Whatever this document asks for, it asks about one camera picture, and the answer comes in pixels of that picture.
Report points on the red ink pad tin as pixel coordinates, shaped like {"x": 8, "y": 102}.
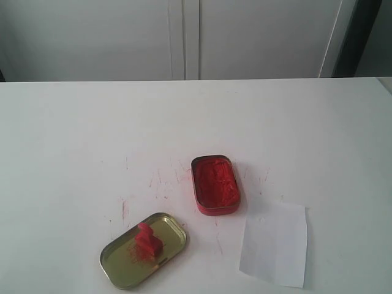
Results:
{"x": 215, "y": 186}

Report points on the red rubber stamp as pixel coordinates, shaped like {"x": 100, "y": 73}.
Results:
{"x": 146, "y": 240}

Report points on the white paper sheet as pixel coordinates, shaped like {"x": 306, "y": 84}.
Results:
{"x": 274, "y": 244}

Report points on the gold metal tin lid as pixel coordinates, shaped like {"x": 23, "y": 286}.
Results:
{"x": 126, "y": 265}

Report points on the white cabinet doors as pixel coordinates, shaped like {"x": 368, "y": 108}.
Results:
{"x": 170, "y": 40}

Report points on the dark vertical post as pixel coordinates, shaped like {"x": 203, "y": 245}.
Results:
{"x": 356, "y": 37}

